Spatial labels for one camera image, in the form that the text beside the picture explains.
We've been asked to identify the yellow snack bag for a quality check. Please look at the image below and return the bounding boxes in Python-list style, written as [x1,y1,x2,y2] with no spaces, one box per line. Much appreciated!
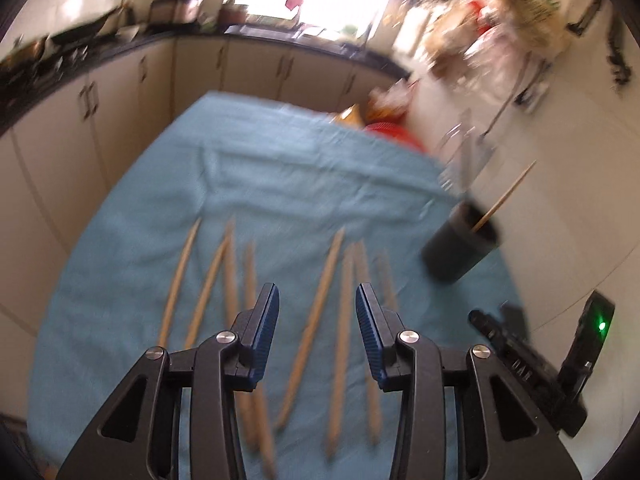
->
[334,104,367,127]

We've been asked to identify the wooden chopstick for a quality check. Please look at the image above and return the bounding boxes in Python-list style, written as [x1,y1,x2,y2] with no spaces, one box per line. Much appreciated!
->
[472,160,537,233]

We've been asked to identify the clear glass pitcher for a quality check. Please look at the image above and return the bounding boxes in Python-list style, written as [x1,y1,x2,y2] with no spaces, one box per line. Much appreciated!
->
[437,110,497,197]

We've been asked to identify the brown clay pot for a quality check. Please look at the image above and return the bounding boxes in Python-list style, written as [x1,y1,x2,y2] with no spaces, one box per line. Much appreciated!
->
[221,4,250,26]

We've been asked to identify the crumpled plastic bag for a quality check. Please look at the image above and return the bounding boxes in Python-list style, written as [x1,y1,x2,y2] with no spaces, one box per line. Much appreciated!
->
[369,82,417,121]

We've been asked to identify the blue cloth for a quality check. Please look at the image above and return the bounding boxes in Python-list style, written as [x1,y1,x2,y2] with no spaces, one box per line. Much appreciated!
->
[27,91,531,480]

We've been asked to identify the set of wooden chopsticks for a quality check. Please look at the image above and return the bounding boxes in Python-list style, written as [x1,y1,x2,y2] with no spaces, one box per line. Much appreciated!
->
[157,217,401,478]

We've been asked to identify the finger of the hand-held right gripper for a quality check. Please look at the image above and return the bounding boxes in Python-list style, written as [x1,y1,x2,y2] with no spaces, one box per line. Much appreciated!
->
[468,309,566,403]
[501,304,530,347]

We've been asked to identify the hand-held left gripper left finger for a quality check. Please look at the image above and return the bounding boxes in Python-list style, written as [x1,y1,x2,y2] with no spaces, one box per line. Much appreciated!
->
[55,282,281,480]

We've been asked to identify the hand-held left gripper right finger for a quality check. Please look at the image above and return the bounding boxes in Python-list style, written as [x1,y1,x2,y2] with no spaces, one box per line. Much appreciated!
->
[355,282,583,480]

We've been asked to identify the hanging plastic bags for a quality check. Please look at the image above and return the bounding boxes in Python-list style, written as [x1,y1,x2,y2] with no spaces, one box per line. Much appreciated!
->
[425,0,576,92]

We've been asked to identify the dark grey cup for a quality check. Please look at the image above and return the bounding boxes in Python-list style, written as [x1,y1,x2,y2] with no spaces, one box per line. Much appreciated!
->
[421,201,502,285]

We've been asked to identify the black wok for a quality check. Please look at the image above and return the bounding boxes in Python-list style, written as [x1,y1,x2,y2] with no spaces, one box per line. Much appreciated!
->
[50,7,127,45]

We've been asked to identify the black kitchen countertop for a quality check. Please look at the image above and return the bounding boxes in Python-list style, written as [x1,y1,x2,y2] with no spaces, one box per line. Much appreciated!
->
[0,22,412,136]

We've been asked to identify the red plastic basin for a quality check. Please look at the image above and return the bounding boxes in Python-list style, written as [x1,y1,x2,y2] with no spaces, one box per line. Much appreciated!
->
[364,121,425,152]

